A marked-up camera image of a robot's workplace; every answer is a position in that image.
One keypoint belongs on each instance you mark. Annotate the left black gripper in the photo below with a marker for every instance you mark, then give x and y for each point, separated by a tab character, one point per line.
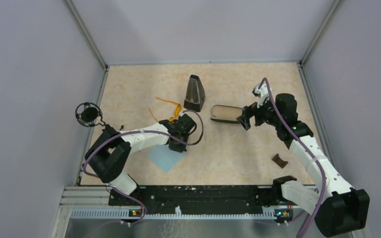
177	148

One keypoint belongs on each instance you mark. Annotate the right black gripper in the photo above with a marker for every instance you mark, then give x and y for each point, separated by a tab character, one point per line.
249	111

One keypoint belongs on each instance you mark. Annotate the orange sunglasses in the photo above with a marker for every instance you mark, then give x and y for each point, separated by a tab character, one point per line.
165	109

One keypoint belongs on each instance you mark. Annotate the black glasses case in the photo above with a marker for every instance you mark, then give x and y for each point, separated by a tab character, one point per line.
225	114

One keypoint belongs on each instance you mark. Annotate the blue cleaning cloth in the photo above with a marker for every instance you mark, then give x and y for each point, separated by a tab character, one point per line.
164	158

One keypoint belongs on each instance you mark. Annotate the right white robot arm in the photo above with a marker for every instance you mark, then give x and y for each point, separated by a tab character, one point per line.
337	207

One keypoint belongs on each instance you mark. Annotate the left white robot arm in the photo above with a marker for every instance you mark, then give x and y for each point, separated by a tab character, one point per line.
108	155

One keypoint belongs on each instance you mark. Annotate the black metronome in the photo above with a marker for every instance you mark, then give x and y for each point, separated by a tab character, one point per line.
195	94

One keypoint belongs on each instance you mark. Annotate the small brown holder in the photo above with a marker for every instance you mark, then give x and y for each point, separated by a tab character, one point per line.
279	161

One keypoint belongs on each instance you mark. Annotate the black microphone on tripod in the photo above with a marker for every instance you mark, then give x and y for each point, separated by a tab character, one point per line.
90	115

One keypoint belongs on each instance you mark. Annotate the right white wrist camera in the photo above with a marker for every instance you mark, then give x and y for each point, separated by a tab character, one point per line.
262	93

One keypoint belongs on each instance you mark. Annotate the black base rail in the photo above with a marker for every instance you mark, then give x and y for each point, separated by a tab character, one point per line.
206	200

